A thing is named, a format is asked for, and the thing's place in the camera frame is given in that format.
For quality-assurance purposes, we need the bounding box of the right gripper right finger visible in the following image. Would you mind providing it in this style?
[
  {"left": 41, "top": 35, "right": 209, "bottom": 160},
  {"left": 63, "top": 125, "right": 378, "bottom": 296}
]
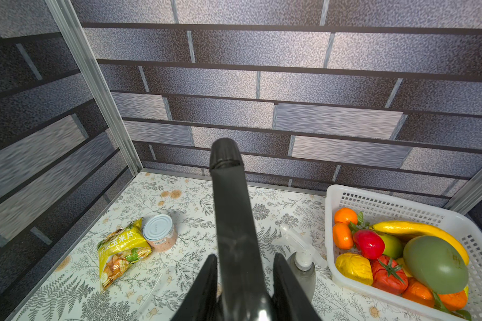
[{"left": 273, "top": 253, "right": 321, "bottom": 321}]

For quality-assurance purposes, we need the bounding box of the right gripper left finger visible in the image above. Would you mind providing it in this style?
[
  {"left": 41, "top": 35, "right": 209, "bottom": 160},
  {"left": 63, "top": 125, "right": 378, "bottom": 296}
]
[{"left": 171, "top": 254, "right": 218, "bottom": 321}]

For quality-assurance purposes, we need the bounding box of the grey spray bottle front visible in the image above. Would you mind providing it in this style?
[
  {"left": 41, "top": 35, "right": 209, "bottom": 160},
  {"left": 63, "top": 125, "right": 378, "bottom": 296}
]
[{"left": 287, "top": 252, "right": 316, "bottom": 302}]

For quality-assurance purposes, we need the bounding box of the black spray nozzle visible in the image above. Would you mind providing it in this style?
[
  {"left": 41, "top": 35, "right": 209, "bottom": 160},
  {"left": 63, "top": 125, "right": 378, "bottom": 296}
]
[{"left": 210, "top": 138, "right": 274, "bottom": 320}]

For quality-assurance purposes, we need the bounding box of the clear white spray nozzle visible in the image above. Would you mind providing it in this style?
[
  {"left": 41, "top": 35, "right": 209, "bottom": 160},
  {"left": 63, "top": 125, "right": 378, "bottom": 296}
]
[{"left": 272, "top": 223, "right": 328, "bottom": 272}]

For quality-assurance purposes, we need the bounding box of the yellow lemon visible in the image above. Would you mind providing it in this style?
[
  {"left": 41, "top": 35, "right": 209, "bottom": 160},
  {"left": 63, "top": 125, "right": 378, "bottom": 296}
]
[{"left": 336, "top": 253, "right": 374, "bottom": 286}]

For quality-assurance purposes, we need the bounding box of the pink tin can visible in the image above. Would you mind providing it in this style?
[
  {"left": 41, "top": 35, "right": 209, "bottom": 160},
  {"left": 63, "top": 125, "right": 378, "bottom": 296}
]
[{"left": 143, "top": 214, "right": 178, "bottom": 253}]

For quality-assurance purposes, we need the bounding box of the yellow snack packet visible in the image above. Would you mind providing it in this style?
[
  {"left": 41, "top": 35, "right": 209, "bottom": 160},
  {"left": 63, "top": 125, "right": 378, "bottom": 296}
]
[{"left": 97, "top": 218, "right": 152, "bottom": 291}]

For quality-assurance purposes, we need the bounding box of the red apple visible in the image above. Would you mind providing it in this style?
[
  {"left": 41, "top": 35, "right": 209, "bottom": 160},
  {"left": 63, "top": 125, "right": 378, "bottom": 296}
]
[{"left": 353, "top": 230, "right": 385, "bottom": 260}]

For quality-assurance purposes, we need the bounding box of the red strawberry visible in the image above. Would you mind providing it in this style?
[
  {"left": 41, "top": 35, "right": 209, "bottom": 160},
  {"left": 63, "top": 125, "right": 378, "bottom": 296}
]
[{"left": 371, "top": 255, "right": 408, "bottom": 295}]

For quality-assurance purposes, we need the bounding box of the orange fruit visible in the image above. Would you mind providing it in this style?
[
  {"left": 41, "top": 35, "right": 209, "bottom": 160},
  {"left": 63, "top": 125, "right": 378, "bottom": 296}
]
[{"left": 334, "top": 207, "right": 358, "bottom": 226}]

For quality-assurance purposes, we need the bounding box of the white plastic basket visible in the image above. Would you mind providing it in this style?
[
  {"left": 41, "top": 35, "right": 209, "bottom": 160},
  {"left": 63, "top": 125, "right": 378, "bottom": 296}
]
[{"left": 325, "top": 185, "right": 482, "bottom": 320}]

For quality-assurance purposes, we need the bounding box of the yellow banana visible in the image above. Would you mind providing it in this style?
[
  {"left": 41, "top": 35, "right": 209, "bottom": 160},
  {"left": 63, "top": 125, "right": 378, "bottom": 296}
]
[{"left": 372, "top": 221, "right": 469, "bottom": 266}]

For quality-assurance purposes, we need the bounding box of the green mango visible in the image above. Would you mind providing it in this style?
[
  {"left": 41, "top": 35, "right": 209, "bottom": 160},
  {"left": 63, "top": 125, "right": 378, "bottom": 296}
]
[{"left": 403, "top": 236, "right": 469, "bottom": 294}]

